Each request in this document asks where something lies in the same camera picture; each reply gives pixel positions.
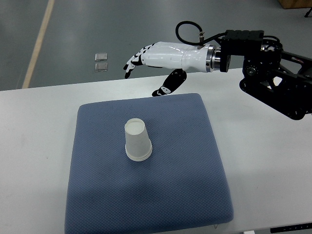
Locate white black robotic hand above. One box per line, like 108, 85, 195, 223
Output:
123, 42, 221, 97

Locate white paper cup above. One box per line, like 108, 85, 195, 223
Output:
125, 147, 153, 162
124, 118, 152, 156

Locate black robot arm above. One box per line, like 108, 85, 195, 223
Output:
215, 30, 312, 120

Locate wooden box corner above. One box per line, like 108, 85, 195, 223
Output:
278, 0, 312, 9

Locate upper metal floor plate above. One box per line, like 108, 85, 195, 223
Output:
95, 52, 107, 61

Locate black tripod leg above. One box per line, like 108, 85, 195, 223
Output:
304, 7, 312, 18

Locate blue quilted cushion mat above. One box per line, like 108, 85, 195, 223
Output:
65, 94, 234, 234

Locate black table control panel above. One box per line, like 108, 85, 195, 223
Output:
270, 223, 312, 234

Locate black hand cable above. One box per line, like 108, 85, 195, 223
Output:
175, 21, 229, 47

